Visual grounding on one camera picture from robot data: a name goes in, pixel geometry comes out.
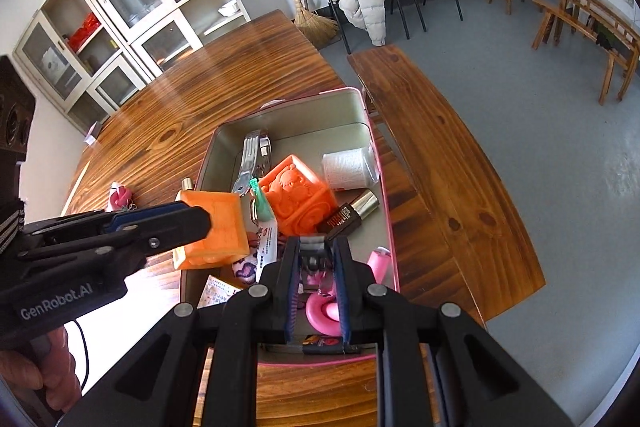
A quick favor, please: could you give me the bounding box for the wooden bench at table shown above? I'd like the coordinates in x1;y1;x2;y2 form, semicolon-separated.
348;46;546;320

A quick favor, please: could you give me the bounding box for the light orange toy cube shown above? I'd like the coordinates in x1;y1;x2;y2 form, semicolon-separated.
172;190;250;270

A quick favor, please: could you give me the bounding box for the white glass-door cabinet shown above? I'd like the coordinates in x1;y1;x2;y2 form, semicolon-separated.
14;0;250;131

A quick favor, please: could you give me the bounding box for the white gauze roll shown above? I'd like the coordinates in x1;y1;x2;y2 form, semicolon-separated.
321;146;380;191

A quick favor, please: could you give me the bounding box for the pink knotted foam toy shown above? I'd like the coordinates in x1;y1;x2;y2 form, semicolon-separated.
105;182;136;212
304;246;393;338

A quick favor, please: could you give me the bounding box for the pink metal tin box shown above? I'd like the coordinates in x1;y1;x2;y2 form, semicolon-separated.
180;88;399;365

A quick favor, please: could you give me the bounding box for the wooden chair set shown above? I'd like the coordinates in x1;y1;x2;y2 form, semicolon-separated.
532;0;639;105

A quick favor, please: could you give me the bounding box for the white bowl on shelf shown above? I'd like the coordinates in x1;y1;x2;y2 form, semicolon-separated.
218;0;240;17

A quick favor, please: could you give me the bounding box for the leopard print fabric scrunchie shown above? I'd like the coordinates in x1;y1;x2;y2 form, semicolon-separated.
231;232;286;285

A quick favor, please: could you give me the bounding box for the brown bottle with silver cap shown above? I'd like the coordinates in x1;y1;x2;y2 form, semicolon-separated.
317;190;380;241

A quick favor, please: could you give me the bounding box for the small white green tube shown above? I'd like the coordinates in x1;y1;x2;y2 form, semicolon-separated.
250;178;279;282

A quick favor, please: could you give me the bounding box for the black cable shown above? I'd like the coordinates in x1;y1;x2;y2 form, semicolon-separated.
71;319;91;396

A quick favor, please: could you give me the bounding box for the green tube with gold cap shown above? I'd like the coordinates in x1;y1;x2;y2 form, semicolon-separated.
176;178;193;200

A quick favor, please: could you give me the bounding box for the bright orange toy cube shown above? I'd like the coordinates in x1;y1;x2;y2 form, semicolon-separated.
258;155;338;236

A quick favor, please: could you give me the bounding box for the person's left hand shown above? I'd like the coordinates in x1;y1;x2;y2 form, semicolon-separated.
1;326;81;413

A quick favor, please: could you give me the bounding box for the deck of cards box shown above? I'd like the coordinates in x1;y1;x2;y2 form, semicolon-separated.
84;121;102;146

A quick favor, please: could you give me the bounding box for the straw broom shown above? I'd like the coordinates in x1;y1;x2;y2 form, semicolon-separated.
293;0;338;50

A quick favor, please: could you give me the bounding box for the dark patterned small battery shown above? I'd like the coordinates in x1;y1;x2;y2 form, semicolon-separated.
302;335;361;355

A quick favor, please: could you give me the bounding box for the yellow white cardboard box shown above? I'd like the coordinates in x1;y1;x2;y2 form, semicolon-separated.
198;275;241;309

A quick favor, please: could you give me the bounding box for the large metal clamp clip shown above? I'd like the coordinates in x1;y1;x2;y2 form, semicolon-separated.
232;129;272;196

